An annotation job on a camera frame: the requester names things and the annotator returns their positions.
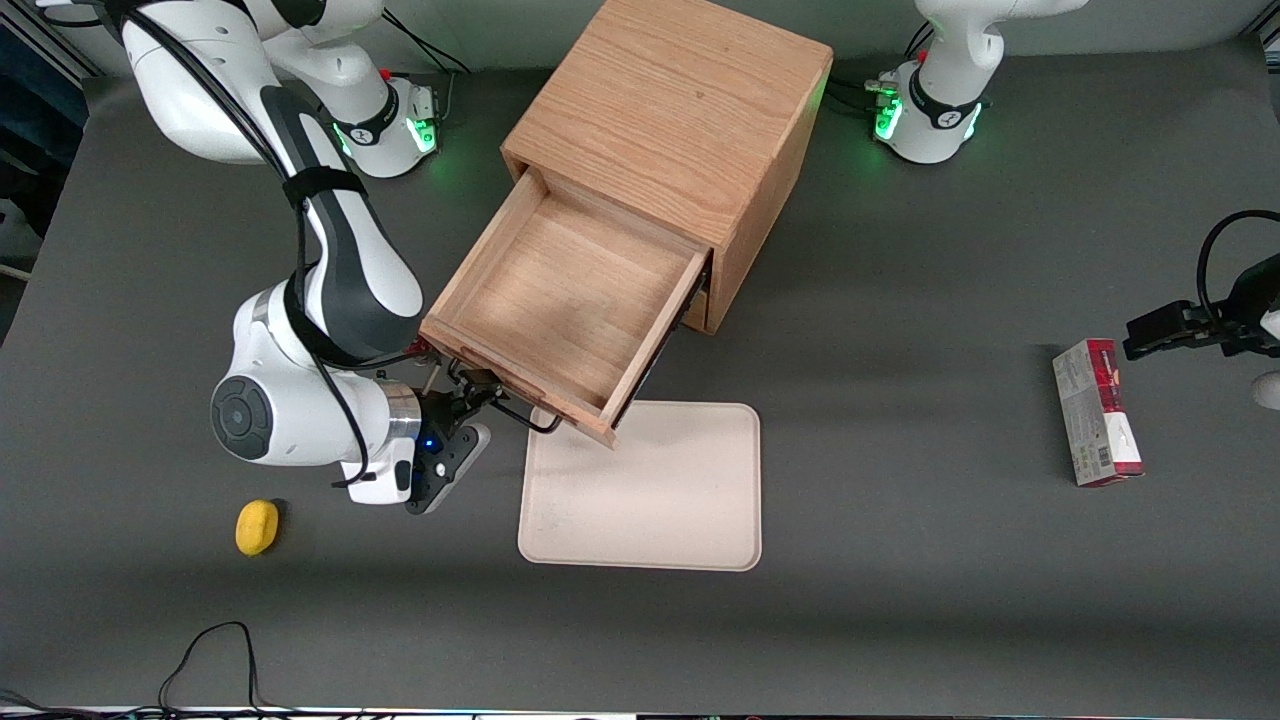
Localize black left arm base cables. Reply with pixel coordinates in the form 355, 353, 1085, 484
830, 20, 936, 116

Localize wooden drawer cabinet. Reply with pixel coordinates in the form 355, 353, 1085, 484
500, 0, 836, 336

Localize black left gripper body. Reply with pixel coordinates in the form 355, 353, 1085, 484
1215, 255, 1280, 358

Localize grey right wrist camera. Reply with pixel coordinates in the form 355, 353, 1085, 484
403, 422, 492, 517

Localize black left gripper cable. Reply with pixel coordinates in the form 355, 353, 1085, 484
1197, 210, 1280, 331

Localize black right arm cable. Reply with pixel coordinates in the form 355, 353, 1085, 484
100, 0, 426, 491

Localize black right arm base cables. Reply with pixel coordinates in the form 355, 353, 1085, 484
380, 10, 473, 126

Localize black metal drawer handle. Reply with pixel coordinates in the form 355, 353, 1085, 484
447, 358, 564, 435

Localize black cable strap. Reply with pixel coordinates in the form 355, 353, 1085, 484
283, 168, 367, 208

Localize cream plastic tray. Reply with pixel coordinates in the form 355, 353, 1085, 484
517, 400, 763, 573

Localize yellow lemon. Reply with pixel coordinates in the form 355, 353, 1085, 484
235, 499, 280, 557

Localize black arm base cables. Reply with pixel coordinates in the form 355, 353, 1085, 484
380, 10, 473, 126
830, 20, 936, 116

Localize red and grey carton box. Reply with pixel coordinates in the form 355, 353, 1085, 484
1051, 338, 1146, 488

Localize black looped cable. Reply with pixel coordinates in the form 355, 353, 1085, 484
158, 621, 301, 717

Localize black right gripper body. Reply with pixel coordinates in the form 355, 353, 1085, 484
412, 385, 480, 452

